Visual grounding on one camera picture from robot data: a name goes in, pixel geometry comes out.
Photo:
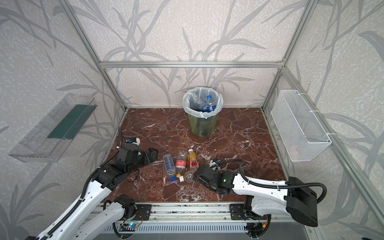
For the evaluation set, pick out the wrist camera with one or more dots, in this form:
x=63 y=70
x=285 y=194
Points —
x=215 y=164
x=130 y=151

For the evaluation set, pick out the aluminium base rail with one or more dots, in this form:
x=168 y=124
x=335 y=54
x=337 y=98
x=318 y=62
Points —
x=194 y=217

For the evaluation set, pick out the clear ribbed bottle blue cap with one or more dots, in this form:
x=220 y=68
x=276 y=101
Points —
x=170 y=167

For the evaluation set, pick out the clear acrylic wall shelf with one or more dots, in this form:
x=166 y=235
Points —
x=50 y=138

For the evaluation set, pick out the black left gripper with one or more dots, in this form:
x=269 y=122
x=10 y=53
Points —
x=147 y=156

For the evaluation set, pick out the green circuit board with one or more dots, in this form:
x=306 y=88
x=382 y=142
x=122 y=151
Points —
x=130 y=227

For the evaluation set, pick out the orange drink bottle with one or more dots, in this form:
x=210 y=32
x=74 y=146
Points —
x=193 y=159

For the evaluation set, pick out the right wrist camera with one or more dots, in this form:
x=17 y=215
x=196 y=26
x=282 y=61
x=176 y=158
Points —
x=215 y=164

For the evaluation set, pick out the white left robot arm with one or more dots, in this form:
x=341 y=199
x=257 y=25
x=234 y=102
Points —
x=71 y=224

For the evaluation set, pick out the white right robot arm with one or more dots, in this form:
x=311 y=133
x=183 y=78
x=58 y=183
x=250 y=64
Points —
x=265 y=198

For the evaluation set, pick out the clear bottle red label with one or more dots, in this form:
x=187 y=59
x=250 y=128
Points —
x=181 y=163

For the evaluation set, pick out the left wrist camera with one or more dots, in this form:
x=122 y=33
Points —
x=130 y=151

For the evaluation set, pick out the clear bottle white cap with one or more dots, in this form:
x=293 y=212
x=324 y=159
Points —
x=188 y=176

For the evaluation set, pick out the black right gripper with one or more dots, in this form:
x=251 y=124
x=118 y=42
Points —
x=199 y=174

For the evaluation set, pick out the white plastic bin liner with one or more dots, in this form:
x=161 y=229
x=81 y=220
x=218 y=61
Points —
x=202 y=92

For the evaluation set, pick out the white wire mesh basket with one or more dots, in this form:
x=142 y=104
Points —
x=303 y=135

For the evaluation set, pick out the clear bottle blue white label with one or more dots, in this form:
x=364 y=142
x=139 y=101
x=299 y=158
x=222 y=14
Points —
x=200 y=104

